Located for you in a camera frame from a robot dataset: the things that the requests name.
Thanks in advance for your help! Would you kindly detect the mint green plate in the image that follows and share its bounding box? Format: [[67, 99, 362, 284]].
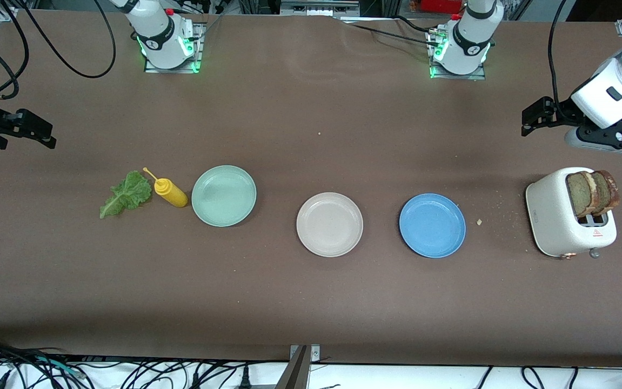
[[191, 165, 257, 227]]

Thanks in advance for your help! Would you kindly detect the white two-slot toaster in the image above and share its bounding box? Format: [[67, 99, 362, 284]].
[[525, 166, 618, 260]]

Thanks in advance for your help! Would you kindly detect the silver corner bracket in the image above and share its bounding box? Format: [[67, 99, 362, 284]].
[[289, 344, 321, 363]]

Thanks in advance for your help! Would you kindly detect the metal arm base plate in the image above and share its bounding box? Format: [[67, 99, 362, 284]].
[[144, 22, 206, 74], [429, 27, 487, 81]]

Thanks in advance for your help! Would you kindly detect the beige plate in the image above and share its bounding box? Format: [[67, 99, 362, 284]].
[[296, 192, 364, 258]]

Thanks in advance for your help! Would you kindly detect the grey metal device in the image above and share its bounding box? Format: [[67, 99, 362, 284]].
[[280, 0, 360, 17]]

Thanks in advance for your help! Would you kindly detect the red box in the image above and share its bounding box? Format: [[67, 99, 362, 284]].
[[420, 0, 464, 15]]

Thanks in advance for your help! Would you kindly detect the green lettuce leaf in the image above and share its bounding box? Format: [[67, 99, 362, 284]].
[[99, 170, 153, 219]]

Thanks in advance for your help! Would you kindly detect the yellow mustard squeeze bottle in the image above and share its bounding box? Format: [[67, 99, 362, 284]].
[[143, 167, 189, 208]]

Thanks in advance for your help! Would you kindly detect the teal cable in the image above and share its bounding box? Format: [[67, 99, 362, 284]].
[[32, 356, 84, 377]]

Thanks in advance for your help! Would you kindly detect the brown bread slice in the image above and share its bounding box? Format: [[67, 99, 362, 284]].
[[566, 171, 599, 218], [592, 170, 620, 216]]

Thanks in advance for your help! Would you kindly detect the grey metal post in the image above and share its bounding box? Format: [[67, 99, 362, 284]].
[[275, 346, 310, 389]]

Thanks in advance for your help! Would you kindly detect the blue plate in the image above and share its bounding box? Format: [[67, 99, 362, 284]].
[[399, 193, 466, 259]]

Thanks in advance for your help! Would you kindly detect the thin black cable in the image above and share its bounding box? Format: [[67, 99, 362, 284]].
[[338, 15, 446, 49]]

